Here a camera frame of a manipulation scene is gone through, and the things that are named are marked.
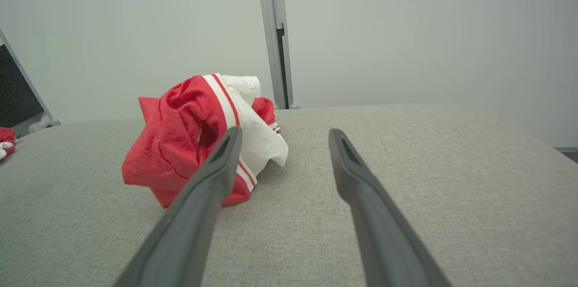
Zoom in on grey framed dark panel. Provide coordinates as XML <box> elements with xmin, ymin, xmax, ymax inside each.
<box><xmin>0</xmin><ymin>29</ymin><xmax>61</xmax><ymax>136</ymax></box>

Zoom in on grey partition post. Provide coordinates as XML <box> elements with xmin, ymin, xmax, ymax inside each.
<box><xmin>255</xmin><ymin>0</ymin><xmax>299</xmax><ymax>110</ymax></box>

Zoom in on red jersey with white sleeves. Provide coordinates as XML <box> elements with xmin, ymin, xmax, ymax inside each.
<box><xmin>122</xmin><ymin>73</ymin><xmax>289</xmax><ymax>209</ymax></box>

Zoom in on red shorts with white trim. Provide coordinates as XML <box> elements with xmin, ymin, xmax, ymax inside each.
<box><xmin>0</xmin><ymin>127</ymin><xmax>16</xmax><ymax>160</ymax></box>

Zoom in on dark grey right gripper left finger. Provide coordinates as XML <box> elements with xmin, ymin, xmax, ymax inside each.
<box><xmin>113</xmin><ymin>126</ymin><xmax>243</xmax><ymax>287</ymax></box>

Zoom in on white shoe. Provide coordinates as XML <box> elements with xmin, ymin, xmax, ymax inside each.
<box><xmin>28</xmin><ymin>113</ymin><xmax>52</xmax><ymax>133</ymax></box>

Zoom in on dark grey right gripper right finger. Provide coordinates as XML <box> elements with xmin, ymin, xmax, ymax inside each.
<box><xmin>329</xmin><ymin>129</ymin><xmax>452</xmax><ymax>287</ymax></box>

